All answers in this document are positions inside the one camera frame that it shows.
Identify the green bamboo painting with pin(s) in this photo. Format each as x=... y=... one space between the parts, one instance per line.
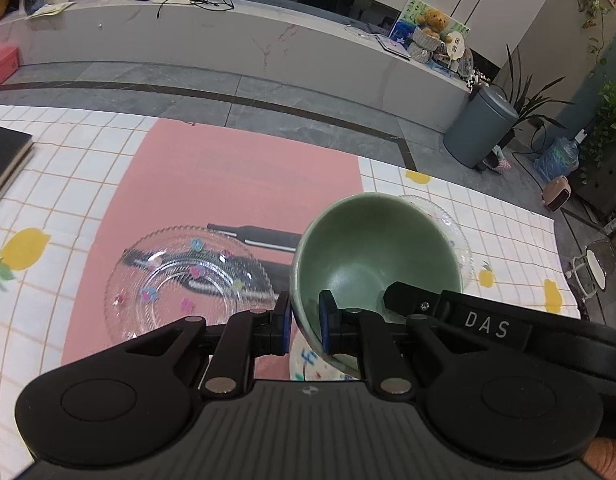
x=405 y=17

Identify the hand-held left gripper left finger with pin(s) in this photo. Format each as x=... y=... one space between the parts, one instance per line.
x=284 y=322

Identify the clear glass plate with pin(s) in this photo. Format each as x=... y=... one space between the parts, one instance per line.
x=458 y=240
x=153 y=280

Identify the black slim tool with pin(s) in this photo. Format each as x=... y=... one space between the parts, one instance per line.
x=268 y=236

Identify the pink storage box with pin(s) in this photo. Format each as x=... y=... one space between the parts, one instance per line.
x=0 y=62

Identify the grey trash bin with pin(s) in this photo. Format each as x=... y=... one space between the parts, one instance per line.
x=480 y=127

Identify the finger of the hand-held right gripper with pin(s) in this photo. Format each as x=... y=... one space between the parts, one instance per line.
x=410 y=300

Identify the white metal stool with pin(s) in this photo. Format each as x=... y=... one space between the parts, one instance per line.
x=595 y=265

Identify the long-leaf potted plant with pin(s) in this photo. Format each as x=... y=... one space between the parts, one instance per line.
x=522 y=95

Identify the hanging vine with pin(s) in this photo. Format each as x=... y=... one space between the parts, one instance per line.
x=590 y=15

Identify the round white hand fan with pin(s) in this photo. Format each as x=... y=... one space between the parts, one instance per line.
x=455 y=47

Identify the black notebook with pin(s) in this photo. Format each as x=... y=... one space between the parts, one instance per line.
x=3 y=160

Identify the loose papers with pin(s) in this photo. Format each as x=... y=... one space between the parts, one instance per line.
x=50 y=9

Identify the green ceramic bowl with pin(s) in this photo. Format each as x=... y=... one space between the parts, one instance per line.
x=368 y=240

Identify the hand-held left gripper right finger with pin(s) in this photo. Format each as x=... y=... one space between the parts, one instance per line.
x=325 y=322

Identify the white tablet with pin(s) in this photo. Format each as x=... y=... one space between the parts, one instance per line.
x=393 y=47

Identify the pink slippers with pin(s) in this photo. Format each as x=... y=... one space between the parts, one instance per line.
x=498 y=160

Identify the brown teddy bear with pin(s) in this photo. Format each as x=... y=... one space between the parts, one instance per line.
x=434 y=21

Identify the bushy green plant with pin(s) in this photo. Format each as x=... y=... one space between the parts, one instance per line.
x=610 y=125

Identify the pink heater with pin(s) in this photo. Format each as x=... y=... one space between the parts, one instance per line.
x=561 y=195

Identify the patterned display plate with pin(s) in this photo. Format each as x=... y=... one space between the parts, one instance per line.
x=465 y=64

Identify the pink table mat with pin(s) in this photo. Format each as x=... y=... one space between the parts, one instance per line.
x=213 y=175

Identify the white knit basket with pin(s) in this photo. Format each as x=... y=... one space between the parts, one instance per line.
x=421 y=45

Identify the blue water jug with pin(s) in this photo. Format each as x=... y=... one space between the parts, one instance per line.
x=557 y=160

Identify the white fruit-printed plate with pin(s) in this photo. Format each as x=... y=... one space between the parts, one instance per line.
x=313 y=365

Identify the person's right hand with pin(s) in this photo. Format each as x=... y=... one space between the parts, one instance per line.
x=610 y=462

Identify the white marble tv cabinet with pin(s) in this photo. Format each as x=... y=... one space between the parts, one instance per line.
x=188 y=35

